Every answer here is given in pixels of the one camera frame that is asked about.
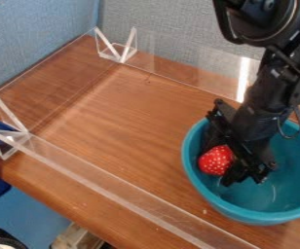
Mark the blue plastic bowl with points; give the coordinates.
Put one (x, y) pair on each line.
(256, 204)

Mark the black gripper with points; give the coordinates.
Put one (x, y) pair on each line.
(253, 158)

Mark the beige object under table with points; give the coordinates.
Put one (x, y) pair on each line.
(77, 238)

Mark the red strawberry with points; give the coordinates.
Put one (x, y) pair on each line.
(216, 161)

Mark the clear acrylic barrier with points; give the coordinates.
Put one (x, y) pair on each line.
(101, 126)

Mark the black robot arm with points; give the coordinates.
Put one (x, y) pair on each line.
(268, 24)

